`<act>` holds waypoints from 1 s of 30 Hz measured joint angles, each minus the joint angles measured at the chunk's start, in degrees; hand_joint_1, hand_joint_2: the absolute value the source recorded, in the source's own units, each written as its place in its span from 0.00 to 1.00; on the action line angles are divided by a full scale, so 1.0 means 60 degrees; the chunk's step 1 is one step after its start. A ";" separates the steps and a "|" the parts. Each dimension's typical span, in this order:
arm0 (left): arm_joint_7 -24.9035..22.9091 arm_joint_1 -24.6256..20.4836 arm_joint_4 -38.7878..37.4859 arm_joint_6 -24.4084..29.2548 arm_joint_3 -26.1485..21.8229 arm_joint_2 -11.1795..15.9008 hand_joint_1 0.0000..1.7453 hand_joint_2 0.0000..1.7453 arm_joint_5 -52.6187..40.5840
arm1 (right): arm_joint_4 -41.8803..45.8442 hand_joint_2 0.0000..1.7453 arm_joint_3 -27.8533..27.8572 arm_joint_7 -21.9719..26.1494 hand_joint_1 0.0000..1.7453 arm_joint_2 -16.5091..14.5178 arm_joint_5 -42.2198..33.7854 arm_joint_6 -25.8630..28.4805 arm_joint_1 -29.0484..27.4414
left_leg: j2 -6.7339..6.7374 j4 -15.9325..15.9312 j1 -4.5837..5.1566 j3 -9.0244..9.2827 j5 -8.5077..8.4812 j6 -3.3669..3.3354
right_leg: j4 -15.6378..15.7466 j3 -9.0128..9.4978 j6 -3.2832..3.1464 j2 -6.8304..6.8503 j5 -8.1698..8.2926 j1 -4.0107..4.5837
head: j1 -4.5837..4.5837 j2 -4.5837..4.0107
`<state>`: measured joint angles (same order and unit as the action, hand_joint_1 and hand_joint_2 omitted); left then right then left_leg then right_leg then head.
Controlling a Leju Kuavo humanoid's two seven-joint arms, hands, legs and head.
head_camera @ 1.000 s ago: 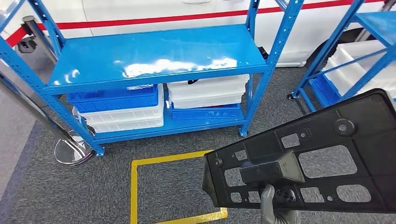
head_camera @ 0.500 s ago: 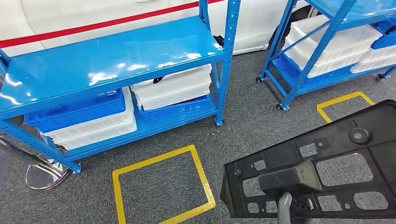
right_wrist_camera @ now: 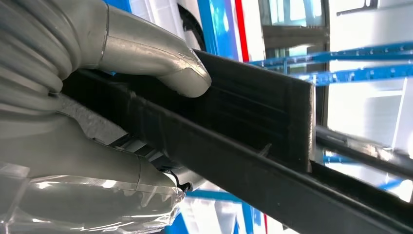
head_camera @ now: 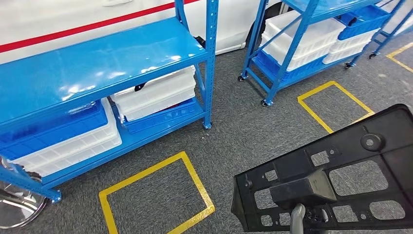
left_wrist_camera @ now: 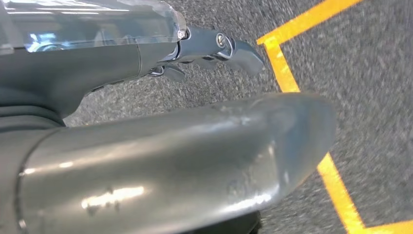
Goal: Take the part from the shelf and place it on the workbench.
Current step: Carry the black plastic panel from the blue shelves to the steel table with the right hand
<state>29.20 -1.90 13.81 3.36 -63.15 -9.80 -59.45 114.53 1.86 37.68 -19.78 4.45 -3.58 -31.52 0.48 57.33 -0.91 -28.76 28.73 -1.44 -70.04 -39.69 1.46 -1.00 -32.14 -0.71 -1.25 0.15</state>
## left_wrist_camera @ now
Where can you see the yellow floor tape square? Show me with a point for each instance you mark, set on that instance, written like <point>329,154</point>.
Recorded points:
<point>280,68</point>

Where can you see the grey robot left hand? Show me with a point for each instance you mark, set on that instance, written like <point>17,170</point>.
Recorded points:
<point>161,161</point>

